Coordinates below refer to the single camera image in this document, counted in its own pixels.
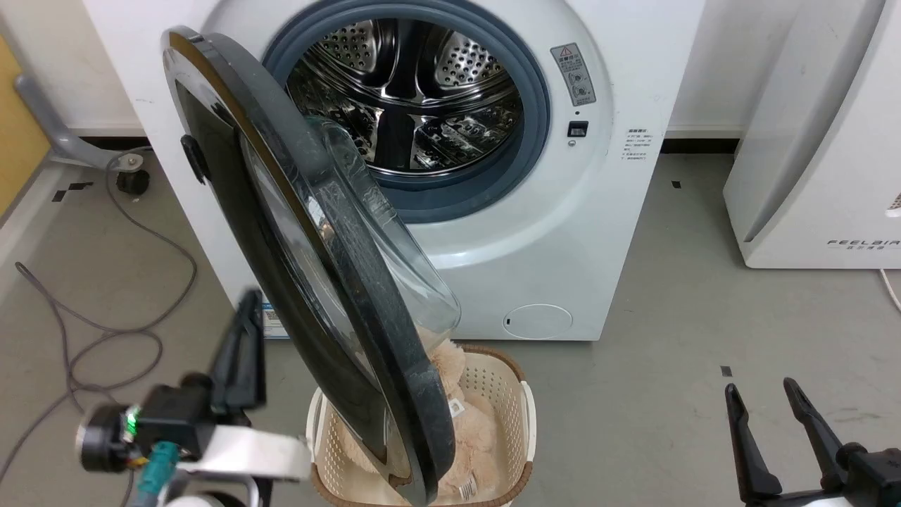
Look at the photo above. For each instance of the black caster wheel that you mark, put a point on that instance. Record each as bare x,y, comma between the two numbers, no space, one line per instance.
133,182

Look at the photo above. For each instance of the white air purifier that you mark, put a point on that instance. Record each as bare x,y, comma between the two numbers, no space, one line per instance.
809,176

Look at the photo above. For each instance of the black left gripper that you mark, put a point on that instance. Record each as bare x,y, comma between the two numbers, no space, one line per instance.
172,419

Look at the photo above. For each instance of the black-rimmed glass washer door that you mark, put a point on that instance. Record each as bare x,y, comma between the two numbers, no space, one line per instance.
232,211

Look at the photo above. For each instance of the grey rubber door gasket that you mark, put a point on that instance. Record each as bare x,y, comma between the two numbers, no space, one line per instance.
536,105

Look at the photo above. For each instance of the cream plastic laundry basket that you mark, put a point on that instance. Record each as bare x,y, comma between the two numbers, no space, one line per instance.
503,394

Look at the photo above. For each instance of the grey warning sticker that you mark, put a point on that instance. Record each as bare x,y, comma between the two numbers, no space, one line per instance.
573,74

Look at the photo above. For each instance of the blue energy label sticker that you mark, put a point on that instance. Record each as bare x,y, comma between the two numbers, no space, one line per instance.
273,324

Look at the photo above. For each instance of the beige plush teddy bear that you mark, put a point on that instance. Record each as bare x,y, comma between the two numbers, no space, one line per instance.
479,429

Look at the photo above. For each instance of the black door latch slot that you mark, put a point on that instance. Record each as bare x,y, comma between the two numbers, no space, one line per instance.
578,129

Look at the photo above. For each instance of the white front-load washing machine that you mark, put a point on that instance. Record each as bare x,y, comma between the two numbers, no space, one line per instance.
563,246

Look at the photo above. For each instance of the grey metal stand leg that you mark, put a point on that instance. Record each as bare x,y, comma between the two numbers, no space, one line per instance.
63,144

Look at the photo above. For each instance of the round white filter cover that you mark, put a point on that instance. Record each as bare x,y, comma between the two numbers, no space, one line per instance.
538,322

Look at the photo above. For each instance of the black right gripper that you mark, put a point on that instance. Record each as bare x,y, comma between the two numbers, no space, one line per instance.
876,482

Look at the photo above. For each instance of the perforated steel washer drum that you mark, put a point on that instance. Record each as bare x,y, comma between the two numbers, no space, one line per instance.
422,91

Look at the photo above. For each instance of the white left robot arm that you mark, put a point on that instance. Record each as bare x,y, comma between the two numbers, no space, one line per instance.
246,451

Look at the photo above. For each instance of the yellow wooden panel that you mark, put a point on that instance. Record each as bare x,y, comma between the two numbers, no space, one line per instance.
17,134

